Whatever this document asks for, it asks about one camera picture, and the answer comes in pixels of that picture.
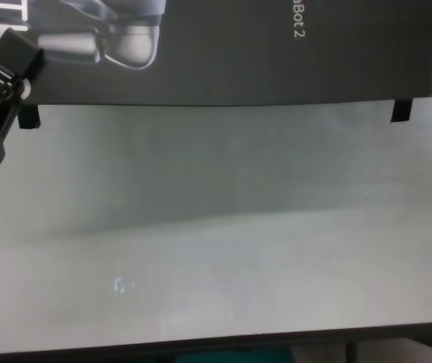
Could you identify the black robot print poster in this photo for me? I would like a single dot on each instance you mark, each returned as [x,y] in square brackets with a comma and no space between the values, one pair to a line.
[238,64]

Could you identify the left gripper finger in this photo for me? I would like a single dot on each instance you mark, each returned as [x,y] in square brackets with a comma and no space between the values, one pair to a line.
[15,53]
[14,111]

